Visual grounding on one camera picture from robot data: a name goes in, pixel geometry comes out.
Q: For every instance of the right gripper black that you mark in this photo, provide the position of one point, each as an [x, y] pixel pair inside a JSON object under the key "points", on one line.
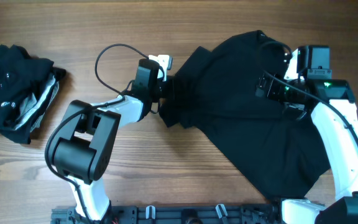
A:
{"points": [[272, 91]]}

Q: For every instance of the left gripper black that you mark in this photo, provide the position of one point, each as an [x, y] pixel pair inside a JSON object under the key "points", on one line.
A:
{"points": [[169, 83]]}

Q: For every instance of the black t-shirt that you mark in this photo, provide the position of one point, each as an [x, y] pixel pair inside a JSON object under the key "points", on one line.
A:
{"points": [[215, 92]]}

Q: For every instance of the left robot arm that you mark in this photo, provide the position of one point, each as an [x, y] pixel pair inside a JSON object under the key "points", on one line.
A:
{"points": [[80, 148]]}

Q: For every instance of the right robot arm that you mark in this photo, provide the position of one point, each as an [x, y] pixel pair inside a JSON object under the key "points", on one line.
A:
{"points": [[308, 86]]}

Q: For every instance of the folded black shirt on pile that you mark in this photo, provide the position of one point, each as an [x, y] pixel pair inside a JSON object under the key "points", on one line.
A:
{"points": [[20, 76]]}

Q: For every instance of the left white rail clip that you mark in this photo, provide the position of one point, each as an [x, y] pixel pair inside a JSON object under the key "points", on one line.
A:
{"points": [[150, 212]]}

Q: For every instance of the white rail clip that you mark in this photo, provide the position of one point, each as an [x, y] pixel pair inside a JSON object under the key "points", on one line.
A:
{"points": [[150, 212], [222, 213]]}

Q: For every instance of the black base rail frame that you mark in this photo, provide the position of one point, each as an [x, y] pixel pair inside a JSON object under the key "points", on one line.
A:
{"points": [[245, 214]]}

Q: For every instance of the right white rail clip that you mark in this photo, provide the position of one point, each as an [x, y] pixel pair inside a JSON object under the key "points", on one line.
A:
{"points": [[222, 213]]}

